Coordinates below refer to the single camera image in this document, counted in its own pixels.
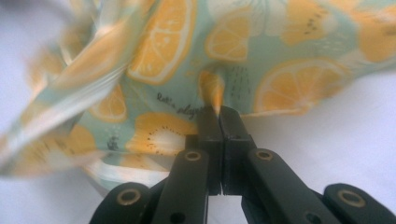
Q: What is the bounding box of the fruit print cloth bag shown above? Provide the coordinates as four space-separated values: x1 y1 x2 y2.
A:
0 0 396 194

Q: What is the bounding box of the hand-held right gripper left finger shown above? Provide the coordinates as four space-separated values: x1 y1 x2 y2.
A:
150 105 224 224

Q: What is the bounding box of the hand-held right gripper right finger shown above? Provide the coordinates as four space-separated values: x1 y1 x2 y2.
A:
219 106 342 224

